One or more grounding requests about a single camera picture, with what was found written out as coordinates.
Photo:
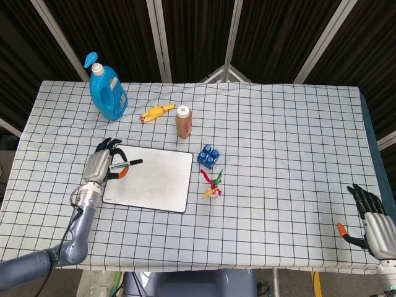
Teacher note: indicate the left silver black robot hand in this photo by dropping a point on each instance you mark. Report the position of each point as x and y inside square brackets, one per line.
[97, 167]

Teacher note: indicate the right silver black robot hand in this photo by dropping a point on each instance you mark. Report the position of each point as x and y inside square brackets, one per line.
[380, 235]

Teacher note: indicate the green marker pen black cap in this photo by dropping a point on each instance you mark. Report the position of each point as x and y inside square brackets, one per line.
[130, 162]

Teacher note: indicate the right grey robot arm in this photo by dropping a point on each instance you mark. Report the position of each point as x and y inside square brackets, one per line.
[388, 275]

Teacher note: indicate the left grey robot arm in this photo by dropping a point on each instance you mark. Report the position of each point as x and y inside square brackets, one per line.
[82, 222]

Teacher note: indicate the white dry-erase board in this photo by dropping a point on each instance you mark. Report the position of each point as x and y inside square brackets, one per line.
[157, 182]

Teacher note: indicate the blue detergent bottle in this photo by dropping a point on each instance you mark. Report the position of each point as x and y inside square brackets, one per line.
[105, 99]

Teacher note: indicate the yellow rubber chicken toy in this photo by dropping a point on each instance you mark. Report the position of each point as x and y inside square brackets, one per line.
[154, 113]

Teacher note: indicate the brown juice bottle white cap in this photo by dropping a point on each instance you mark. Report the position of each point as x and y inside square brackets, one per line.
[183, 125]

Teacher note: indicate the blue building block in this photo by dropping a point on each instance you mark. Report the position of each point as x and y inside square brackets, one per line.
[208, 156]

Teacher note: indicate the colourful feather shuttlecock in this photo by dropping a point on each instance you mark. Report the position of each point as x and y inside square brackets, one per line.
[213, 188]

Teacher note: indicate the grid-pattern tablecloth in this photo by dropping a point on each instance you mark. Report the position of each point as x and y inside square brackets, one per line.
[278, 154]

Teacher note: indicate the grey robot torso base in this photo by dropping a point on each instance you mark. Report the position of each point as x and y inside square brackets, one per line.
[191, 283]

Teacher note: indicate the white screen frame post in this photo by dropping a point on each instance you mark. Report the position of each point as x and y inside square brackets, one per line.
[325, 37]
[161, 40]
[232, 34]
[62, 40]

